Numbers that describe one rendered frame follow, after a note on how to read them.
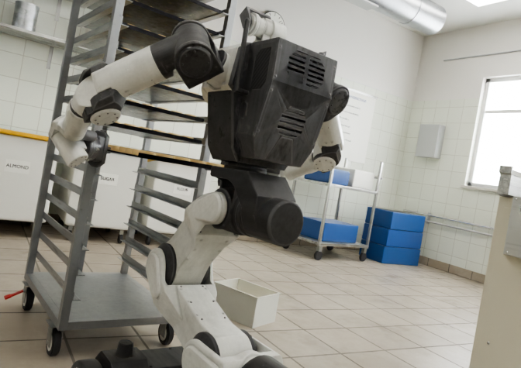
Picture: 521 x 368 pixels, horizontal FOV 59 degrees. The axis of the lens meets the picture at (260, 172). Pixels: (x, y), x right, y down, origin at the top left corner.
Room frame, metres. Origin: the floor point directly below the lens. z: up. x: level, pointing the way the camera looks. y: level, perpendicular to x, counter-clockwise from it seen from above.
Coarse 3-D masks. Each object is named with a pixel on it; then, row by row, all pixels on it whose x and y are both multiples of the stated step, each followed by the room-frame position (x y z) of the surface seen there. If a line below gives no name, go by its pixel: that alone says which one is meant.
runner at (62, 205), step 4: (48, 196) 2.09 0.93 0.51; (52, 196) 2.03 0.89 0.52; (48, 200) 2.08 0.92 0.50; (52, 200) 2.02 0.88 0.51; (56, 200) 1.97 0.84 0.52; (56, 204) 1.97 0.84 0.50; (60, 204) 1.91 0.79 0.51; (64, 204) 1.86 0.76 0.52; (60, 208) 1.90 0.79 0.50; (64, 208) 1.86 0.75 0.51; (68, 208) 1.81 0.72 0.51; (72, 208) 1.77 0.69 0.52; (68, 212) 1.81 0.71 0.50; (72, 212) 1.77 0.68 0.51; (76, 212) 1.73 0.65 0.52; (72, 216) 1.76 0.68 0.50; (88, 224) 1.64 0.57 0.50
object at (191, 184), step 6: (138, 168) 2.38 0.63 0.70; (144, 168) 2.32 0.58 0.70; (144, 174) 2.25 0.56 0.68; (150, 174) 2.25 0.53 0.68; (156, 174) 2.20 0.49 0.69; (162, 174) 2.15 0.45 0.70; (168, 174) 2.10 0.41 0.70; (168, 180) 2.09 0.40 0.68; (174, 180) 2.04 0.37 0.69; (180, 180) 2.00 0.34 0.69; (186, 180) 1.96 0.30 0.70; (186, 186) 1.90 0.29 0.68; (192, 186) 1.91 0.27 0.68
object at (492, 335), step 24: (504, 216) 1.12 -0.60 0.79; (504, 240) 1.11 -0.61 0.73; (504, 264) 1.11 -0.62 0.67; (504, 288) 1.10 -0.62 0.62; (480, 312) 1.14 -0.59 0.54; (504, 312) 1.09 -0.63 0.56; (480, 336) 1.13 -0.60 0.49; (504, 336) 1.08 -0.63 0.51; (480, 360) 1.12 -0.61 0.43; (504, 360) 1.07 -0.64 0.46
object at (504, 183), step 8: (504, 168) 1.10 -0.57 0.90; (512, 168) 1.09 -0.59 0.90; (504, 176) 1.11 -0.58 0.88; (512, 176) 1.10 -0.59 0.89; (520, 176) 1.12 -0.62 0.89; (504, 184) 1.10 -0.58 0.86; (512, 184) 1.10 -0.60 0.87; (520, 184) 1.12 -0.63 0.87; (504, 192) 1.10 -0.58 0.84; (512, 192) 1.10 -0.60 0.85; (520, 192) 1.13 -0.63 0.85
